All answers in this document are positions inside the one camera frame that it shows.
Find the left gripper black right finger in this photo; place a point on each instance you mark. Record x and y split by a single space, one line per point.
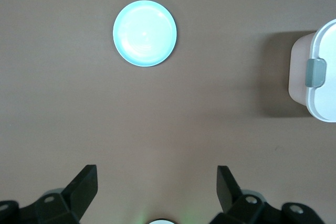
249 208

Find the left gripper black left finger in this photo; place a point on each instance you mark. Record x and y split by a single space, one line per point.
52 208

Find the white lidded storage box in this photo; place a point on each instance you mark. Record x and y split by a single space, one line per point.
325 98

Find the light blue round plate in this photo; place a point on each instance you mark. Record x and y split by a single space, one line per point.
144 33

